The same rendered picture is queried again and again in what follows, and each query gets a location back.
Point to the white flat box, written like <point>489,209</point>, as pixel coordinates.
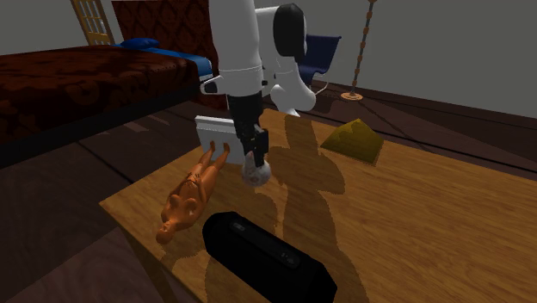
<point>218,134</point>

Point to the wooden table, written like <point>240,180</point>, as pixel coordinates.
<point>419,218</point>

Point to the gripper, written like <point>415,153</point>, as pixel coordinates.
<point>244,110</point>

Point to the orange doll figure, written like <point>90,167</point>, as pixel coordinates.
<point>188,194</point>

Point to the dark red bed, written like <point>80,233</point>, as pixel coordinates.
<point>63,84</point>

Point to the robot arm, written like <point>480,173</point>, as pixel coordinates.
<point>235,37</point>

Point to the beaded floor lamp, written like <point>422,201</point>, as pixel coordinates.
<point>361,46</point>

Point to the white patterned ball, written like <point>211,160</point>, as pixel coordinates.
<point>256,175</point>

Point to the yellow pyramid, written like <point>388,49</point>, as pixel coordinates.
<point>354,140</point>

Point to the black oblong speaker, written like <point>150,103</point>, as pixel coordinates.
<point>260,251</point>

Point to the yellow glazed door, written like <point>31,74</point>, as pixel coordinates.
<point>94,21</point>

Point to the blue chair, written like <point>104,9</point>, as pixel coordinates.
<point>319,52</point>

